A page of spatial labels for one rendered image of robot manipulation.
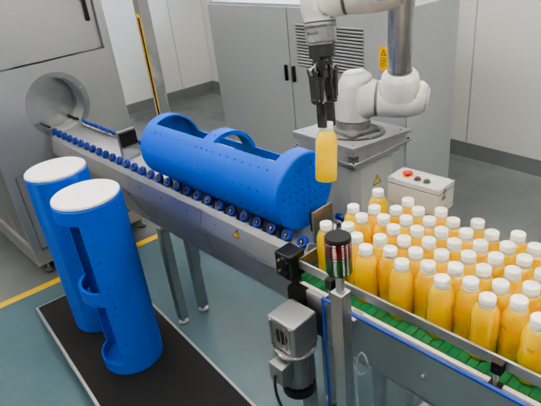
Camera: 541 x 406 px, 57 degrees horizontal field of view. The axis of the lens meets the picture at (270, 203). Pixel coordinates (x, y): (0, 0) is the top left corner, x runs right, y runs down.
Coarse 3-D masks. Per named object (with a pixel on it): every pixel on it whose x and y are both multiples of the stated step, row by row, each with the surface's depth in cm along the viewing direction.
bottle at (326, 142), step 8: (320, 128) 151; (320, 136) 149; (328, 136) 149; (336, 136) 150; (320, 144) 149; (328, 144) 149; (336, 144) 150; (320, 152) 150; (328, 152) 150; (336, 152) 151; (320, 160) 151; (328, 160) 151; (336, 160) 152; (320, 168) 152; (328, 168) 151; (336, 168) 153; (320, 176) 153; (328, 176) 152; (336, 176) 154
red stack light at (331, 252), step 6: (324, 246) 117; (330, 246) 115; (336, 246) 114; (342, 246) 114; (348, 246) 115; (324, 252) 119; (330, 252) 115; (336, 252) 115; (342, 252) 115; (348, 252) 115; (330, 258) 116; (336, 258) 115; (342, 258) 115; (348, 258) 116
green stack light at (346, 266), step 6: (330, 264) 117; (336, 264) 116; (342, 264) 116; (348, 264) 117; (330, 270) 118; (336, 270) 117; (342, 270) 117; (348, 270) 118; (336, 276) 118; (342, 276) 118
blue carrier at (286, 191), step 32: (160, 128) 216; (192, 128) 237; (224, 128) 200; (160, 160) 214; (192, 160) 196; (224, 160) 184; (256, 160) 174; (288, 160) 167; (224, 192) 187; (256, 192) 172; (288, 192) 168; (320, 192) 181; (288, 224) 173
